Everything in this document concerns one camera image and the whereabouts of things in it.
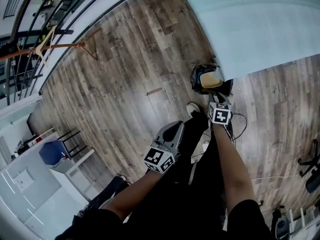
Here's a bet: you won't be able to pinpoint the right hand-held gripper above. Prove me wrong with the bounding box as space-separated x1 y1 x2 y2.
207 91 232 126

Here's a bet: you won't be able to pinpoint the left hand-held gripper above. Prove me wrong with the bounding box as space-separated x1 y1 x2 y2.
142 120 186 174

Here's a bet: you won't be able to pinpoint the tan bowl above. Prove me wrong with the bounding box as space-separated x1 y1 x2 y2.
199 71 224 90

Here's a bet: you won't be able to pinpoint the black bag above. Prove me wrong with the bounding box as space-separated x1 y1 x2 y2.
190 64 235 97
16 138 35 156

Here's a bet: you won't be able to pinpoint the person's left forearm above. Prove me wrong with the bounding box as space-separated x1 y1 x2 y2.
103 167 167 222

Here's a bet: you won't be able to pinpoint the person's right forearm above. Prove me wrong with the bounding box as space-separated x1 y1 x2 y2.
211 122 257 211

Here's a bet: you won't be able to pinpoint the person's white shoe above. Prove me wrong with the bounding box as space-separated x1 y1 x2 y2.
186 102 201 118

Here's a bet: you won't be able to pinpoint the person's black trousers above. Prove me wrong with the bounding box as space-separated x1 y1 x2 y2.
82 110 227 240

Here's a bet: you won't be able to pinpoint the white desk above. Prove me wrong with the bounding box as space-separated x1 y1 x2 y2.
47 147 96 202

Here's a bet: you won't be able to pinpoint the person's black shirt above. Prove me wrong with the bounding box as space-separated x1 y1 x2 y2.
54 198 275 240

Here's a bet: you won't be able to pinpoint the blue chair black legs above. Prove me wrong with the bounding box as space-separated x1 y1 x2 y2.
38 130 89 167

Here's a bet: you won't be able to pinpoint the black office chair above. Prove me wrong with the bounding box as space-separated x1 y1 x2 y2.
297 138 320 194

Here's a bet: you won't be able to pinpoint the grey round device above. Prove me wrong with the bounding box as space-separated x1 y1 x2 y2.
271 208 292 240

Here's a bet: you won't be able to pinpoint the wooden coat rack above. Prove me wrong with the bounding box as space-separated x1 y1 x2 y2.
0 41 99 61

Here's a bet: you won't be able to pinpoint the black railing wooden handrail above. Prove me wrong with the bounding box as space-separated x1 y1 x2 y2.
4 0 151 105

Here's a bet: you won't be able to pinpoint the white paper notice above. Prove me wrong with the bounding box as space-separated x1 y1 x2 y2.
13 168 35 191

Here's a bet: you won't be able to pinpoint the wooden clothes hanger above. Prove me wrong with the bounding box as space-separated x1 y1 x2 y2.
34 25 58 69

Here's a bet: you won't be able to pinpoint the black cable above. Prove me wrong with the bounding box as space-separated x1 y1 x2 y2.
229 112 248 145

